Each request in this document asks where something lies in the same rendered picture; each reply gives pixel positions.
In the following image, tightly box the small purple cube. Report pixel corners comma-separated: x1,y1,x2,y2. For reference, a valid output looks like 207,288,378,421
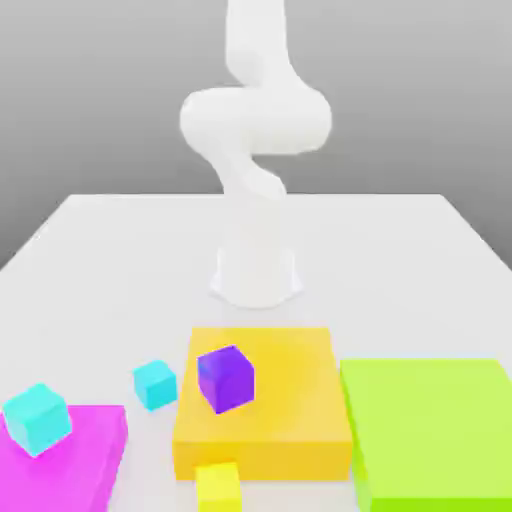
196,344,256,416

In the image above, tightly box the small cyan cube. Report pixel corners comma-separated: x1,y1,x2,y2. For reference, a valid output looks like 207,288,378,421
1,382,74,459
132,358,179,412

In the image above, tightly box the small yellow cube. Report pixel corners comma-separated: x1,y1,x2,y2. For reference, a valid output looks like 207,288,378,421
195,462,243,512

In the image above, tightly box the large orange box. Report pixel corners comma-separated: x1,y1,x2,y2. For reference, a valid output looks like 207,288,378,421
172,326,354,482

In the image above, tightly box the large lime green box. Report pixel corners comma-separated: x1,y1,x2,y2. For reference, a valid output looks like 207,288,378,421
339,358,512,512

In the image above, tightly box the large magenta box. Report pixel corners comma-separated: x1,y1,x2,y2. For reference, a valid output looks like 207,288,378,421
0,404,130,512

